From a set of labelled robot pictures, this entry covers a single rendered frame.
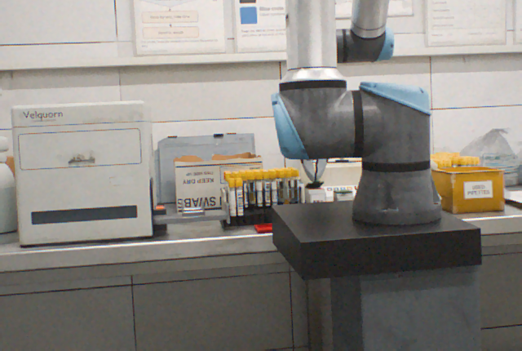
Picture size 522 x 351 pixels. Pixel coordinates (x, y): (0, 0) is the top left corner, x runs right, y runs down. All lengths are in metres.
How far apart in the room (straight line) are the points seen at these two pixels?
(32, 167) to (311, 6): 0.68
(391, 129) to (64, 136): 0.69
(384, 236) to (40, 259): 0.72
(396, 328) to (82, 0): 1.42
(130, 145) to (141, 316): 0.86
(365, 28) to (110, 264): 0.72
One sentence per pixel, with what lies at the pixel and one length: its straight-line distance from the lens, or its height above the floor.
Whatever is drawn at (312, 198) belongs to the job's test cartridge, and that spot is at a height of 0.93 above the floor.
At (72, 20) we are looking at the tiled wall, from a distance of 1.99.
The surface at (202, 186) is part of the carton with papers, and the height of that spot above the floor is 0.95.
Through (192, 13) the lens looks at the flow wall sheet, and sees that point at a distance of 1.95.
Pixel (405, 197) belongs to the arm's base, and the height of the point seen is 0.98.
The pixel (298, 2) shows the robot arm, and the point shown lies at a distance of 1.00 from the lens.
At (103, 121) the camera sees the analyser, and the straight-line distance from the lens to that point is 1.30.
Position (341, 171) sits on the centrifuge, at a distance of 1.64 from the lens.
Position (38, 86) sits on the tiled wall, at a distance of 1.98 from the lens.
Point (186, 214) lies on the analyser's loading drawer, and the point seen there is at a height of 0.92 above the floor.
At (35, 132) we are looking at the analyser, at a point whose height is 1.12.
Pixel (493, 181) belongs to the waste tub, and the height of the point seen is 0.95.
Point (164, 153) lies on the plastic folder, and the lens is 1.93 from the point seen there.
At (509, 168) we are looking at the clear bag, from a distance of 2.05.
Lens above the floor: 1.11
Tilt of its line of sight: 3 degrees down
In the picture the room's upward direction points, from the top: 3 degrees counter-clockwise
